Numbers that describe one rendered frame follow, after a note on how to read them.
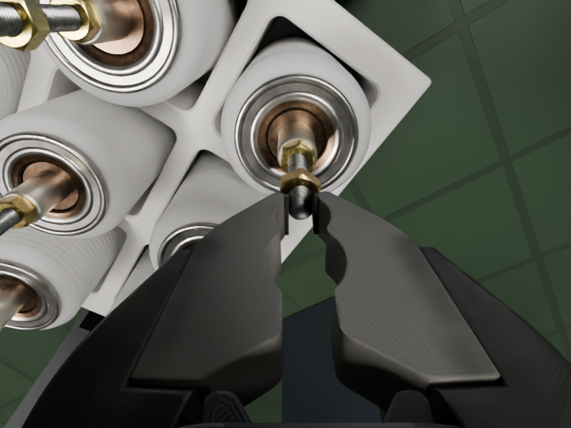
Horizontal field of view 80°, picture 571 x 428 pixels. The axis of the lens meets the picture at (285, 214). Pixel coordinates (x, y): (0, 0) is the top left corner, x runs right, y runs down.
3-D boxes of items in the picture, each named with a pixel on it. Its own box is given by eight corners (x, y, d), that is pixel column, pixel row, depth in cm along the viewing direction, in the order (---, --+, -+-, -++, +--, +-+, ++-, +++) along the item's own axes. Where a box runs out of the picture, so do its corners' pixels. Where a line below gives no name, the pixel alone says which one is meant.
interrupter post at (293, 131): (291, 162, 22) (291, 184, 19) (268, 133, 21) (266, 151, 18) (322, 141, 22) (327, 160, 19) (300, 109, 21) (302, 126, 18)
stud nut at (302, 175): (285, 210, 16) (285, 219, 15) (271, 178, 15) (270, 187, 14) (326, 194, 15) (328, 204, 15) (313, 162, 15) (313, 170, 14)
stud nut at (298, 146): (286, 176, 19) (286, 183, 18) (274, 149, 18) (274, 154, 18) (319, 163, 19) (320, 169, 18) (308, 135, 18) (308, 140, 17)
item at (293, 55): (283, 145, 40) (279, 229, 25) (229, 75, 36) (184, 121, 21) (354, 95, 37) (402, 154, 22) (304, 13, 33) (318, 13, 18)
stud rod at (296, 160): (291, 157, 20) (293, 225, 14) (285, 142, 20) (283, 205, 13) (308, 150, 20) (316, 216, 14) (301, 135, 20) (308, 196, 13)
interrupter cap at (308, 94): (283, 211, 24) (283, 216, 23) (210, 124, 21) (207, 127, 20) (379, 149, 22) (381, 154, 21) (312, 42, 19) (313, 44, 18)
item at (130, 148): (180, 167, 42) (115, 260, 26) (98, 140, 40) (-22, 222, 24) (199, 91, 37) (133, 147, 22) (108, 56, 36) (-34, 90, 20)
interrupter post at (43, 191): (70, 205, 24) (42, 230, 21) (34, 194, 24) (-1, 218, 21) (73, 175, 23) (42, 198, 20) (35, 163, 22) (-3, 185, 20)
